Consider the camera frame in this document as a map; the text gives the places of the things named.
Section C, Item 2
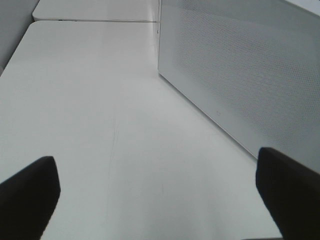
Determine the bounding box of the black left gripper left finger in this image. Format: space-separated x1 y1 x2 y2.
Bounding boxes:
0 156 61 240

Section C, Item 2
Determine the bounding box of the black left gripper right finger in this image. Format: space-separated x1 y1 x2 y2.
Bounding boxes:
255 147 320 240

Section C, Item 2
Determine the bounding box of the white microwave door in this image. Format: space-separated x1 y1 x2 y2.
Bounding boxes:
158 0 320 172

